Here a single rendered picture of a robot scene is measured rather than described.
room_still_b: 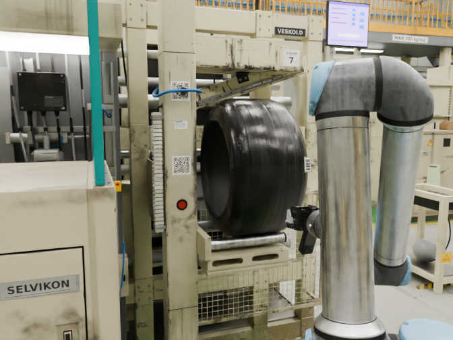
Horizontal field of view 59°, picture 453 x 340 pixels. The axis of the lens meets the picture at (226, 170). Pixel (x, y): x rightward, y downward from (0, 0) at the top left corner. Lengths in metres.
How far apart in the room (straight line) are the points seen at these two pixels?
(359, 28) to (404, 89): 4.82
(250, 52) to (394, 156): 1.14
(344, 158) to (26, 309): 0.70
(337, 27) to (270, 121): 4.06
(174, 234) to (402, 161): 0.97
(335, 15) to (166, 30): 4.11
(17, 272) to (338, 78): 0.74
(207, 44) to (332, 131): 1.14
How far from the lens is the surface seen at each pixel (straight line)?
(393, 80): 0.89
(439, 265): 3.68
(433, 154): 6.04
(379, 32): 8.75
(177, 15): 1.62
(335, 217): 0.86
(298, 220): 1.37
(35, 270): 0.88
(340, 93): 0.87
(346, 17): 5.62
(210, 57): 1.90
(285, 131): 1.55
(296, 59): 2.07
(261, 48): 2.00
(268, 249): 1.70
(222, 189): 2.00
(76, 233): 0.86
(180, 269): 1.69
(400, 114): 0.91
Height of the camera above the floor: 1.40
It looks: 7 degrees down
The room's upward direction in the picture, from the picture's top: straight up
